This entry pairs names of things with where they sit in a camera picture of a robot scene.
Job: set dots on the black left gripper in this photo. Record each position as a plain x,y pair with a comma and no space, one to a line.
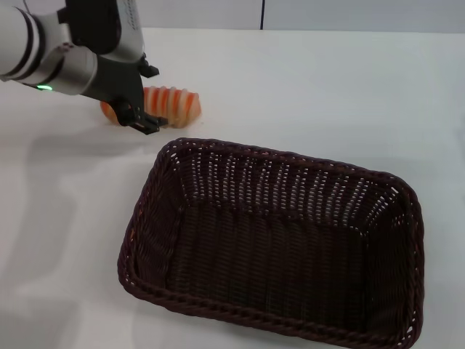
120,83

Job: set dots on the orange striped bread loaf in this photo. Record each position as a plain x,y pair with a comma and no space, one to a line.
174,102

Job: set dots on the dark brown woven basket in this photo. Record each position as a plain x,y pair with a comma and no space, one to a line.
276,254

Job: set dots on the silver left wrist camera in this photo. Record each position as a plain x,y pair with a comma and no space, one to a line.
120,29

